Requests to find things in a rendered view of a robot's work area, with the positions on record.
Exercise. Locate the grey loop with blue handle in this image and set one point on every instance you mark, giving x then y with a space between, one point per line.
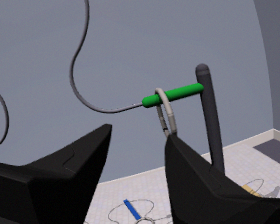
138 218

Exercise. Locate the tan rectangular block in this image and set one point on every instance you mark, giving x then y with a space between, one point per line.
250 190

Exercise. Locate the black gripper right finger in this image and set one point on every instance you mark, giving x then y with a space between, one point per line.
199 194

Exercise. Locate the orange handle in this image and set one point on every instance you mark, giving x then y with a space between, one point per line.
168 108

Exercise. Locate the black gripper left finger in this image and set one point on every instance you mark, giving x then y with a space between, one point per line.
59 188

